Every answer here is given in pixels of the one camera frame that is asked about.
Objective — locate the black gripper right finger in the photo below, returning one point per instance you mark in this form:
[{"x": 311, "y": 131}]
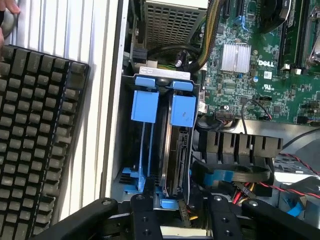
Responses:
[{"x": 223, "y": 220}]

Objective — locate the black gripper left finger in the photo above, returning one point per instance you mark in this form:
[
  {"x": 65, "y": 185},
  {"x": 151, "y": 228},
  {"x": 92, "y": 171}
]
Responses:
[{"x": 145, "y": 220}]

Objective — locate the grey disk bay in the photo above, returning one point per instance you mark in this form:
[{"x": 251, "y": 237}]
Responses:
[{"x": 126, "y": 112}]

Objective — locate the empty blue disk carrier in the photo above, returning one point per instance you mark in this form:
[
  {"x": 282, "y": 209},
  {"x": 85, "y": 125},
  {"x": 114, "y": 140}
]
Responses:
[{"x": 145, "y": 107}]

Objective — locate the person's hand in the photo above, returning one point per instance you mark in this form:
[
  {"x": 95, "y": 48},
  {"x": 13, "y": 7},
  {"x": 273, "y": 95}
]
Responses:
[{"x": 11, "y": 6}]

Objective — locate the blue plastic clip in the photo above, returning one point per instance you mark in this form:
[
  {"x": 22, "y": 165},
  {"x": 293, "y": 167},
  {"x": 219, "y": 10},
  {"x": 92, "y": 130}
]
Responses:
[{"x": 295, "y": 208}]

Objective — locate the black fan shroud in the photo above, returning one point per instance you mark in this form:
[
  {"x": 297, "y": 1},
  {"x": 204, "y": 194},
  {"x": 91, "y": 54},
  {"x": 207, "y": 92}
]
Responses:
[{"x": 230, "y": 141}]

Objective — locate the green motherboard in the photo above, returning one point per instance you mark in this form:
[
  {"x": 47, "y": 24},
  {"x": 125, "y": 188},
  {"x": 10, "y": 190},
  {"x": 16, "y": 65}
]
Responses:
[{"x": 235, "y": 95}]

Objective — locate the black keyboard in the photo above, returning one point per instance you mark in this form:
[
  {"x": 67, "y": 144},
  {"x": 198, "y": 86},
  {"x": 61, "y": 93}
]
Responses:
[{"x": 35, "y": 125}]

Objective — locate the silver finned heat sink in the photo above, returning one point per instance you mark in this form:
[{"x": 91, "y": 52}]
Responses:
[{"x": 236, "y": 57}]

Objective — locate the black RAM slot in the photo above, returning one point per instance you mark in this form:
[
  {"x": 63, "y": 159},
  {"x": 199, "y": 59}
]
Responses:
[
  {"x": 283, "y": 42},
  {"x": 298, "y": 37}
]

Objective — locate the silver power supply unit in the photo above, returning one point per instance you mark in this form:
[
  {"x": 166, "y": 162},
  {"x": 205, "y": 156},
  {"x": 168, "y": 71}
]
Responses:
[{"x": 170, "y": 22}]

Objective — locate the CPU socket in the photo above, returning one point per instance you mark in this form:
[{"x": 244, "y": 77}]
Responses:
[{"x": 312, "y": 37}]

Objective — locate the black graphics card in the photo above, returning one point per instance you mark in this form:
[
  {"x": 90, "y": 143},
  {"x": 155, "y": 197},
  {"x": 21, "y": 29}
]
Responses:
[{"x": 272, "y": 15}]

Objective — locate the grey round input device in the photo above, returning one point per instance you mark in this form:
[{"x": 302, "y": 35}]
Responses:
[{"x": 11, "y": 25}]

